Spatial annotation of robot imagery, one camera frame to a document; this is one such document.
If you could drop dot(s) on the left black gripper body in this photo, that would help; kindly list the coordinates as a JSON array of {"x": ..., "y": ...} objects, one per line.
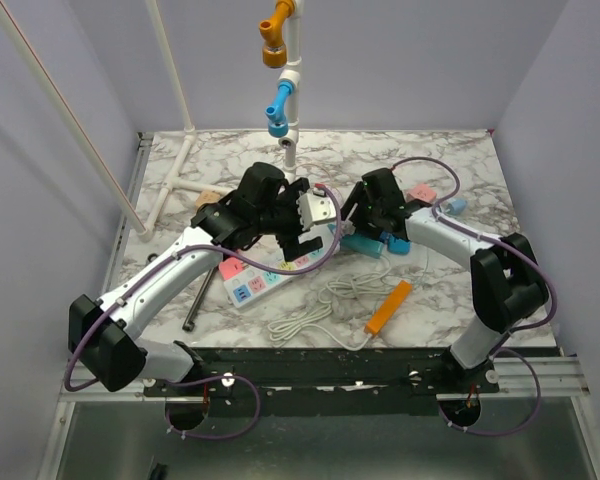
[{"x": 283, "y": 222}]

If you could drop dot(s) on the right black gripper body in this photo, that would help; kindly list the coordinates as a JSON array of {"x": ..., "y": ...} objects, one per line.
[{"x": 366, "y": 215}]

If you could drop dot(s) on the light blue plug adapter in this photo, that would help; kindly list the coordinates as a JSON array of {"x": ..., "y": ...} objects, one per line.
[{"x": 397, "y": 246}]

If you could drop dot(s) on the teal USB power strip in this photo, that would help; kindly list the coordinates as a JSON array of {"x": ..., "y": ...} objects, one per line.
[{"x": 362, "y": 245}]

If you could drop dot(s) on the pink cube socket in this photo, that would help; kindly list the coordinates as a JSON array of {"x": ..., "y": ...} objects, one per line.
[{"x": 422, "y": 192}]

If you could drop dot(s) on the wooden cube socket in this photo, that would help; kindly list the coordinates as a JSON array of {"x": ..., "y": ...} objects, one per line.
[{"x": 207, "y": 197}]

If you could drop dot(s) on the small light blue plug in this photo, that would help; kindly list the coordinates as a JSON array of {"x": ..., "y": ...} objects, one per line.
[{"x": 455, "y": 207}]

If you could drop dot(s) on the white long power strip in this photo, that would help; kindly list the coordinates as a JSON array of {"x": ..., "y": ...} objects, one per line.
[{"x": 253, "y": 284}]

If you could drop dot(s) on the orange power strip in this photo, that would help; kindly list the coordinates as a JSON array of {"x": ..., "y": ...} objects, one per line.
[{"x": 388, "y": 308}]

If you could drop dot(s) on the pink plug adapter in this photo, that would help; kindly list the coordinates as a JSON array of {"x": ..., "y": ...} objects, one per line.
[{"x": 230, "y": 268}]

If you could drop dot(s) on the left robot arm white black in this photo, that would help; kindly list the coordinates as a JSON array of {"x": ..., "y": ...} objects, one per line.
[{"x": 105, "y": 334}]

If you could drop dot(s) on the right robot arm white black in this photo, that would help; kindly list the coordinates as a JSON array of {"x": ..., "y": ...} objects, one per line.
[{"x": 506, "y": 288}]

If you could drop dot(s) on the blue valve fitting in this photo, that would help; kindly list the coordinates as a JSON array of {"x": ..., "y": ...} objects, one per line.
[{"x": 275, "y": 112}]

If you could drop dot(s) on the orange valve fitting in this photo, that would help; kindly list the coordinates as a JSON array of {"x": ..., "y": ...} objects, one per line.
[{"x": 274, "y": 53}]

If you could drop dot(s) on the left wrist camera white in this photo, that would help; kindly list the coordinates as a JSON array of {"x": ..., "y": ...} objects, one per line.
[{"x": 315, "y": 208}]

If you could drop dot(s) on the white PVC pipe frame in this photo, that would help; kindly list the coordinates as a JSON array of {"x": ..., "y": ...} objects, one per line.
[{"x": 172, "y": 180}]

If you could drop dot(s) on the dark metal T-handle tool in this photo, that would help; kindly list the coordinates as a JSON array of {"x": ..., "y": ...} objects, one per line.
[{"x": 189, "y": 322}]

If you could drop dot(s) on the black mounting rail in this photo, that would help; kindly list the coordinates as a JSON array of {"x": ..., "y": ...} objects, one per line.
[{"x": 294, "y": 382}]

